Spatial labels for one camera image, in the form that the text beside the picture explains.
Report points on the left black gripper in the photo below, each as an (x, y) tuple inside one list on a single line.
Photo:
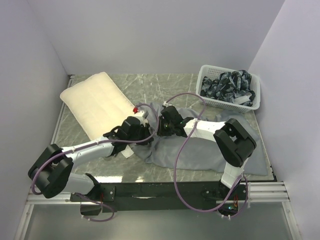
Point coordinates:
[(145, 130)]

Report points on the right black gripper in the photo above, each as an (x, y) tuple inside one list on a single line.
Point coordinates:
[(161, 131)]

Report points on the cream white pillow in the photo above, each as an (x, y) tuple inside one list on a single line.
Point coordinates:
[(97, 104)]

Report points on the grey pillowcase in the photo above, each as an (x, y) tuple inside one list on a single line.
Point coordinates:
[(201, 154)]

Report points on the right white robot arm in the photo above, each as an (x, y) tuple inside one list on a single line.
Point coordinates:
[(234, 142)]

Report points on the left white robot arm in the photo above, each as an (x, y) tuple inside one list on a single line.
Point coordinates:
[(52, 173)]

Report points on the white plastic basket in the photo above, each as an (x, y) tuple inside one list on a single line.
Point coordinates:
[(213, 72)]

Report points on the dark patterned cloth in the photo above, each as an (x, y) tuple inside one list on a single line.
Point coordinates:
[(231, 87)]

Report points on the black base bar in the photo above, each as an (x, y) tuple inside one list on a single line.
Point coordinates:
[(147, 196)]

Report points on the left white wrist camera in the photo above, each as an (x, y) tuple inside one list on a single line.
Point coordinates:
[(141, 113)]

